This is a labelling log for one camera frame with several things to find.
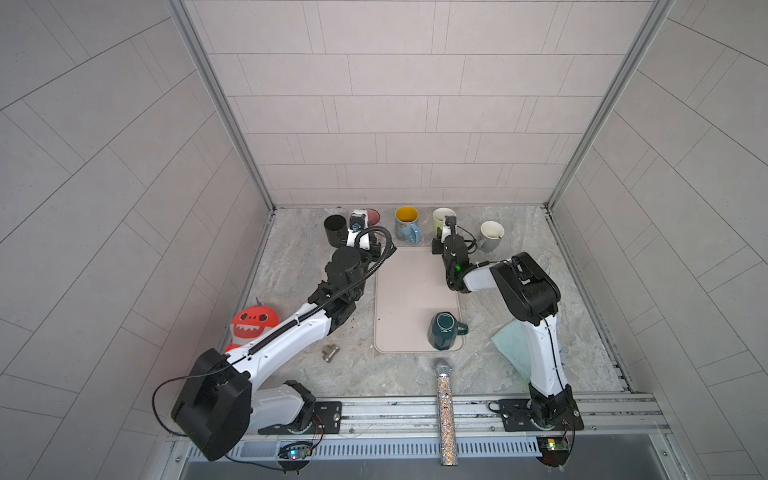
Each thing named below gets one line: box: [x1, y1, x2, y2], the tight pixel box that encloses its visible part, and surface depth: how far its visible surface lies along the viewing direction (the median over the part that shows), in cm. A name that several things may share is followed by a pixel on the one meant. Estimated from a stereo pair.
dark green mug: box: [427, 311, 469, 351], surface depth 78 cm
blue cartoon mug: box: [395, 206, 421, 245], surface depth 103 cm
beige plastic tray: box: [373, 247, 463, 354], surface depth 92 cm
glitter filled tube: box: [435, 359, 458, 466], surface depth 71 cm
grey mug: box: [478, 220, 505, 253], surface depth 101 cm
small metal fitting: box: [322, 344, 341, 363], surface depth 81 cm
